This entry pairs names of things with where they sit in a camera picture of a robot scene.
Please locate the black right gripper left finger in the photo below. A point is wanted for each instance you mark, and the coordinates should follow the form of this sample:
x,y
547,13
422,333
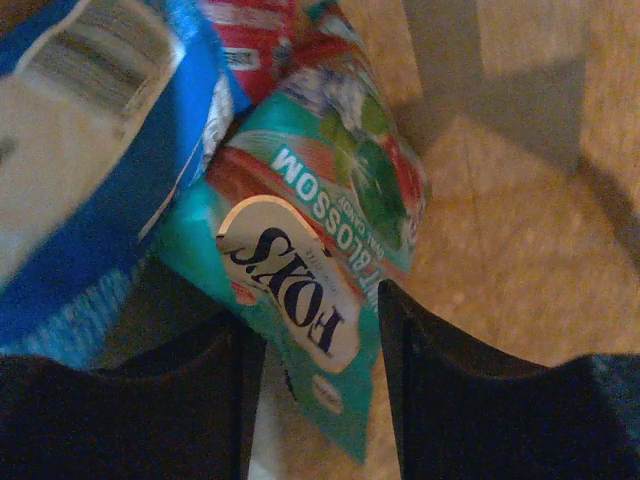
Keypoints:
x,y
174,396

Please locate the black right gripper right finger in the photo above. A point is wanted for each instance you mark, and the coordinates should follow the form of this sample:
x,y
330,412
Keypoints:
x,y
462,409

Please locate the brown paper bag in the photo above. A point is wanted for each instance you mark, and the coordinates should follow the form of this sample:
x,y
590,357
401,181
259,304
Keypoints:
x,y
525,115

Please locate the green foxs candy packet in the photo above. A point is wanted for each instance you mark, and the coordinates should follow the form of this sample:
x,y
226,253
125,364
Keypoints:
x,y
308,206

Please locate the blue white snack packet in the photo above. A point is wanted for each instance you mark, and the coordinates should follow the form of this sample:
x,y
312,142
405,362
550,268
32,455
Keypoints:
x,y
109,111

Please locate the red snack packet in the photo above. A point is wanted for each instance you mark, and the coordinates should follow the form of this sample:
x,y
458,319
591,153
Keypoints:
x,y
260,45

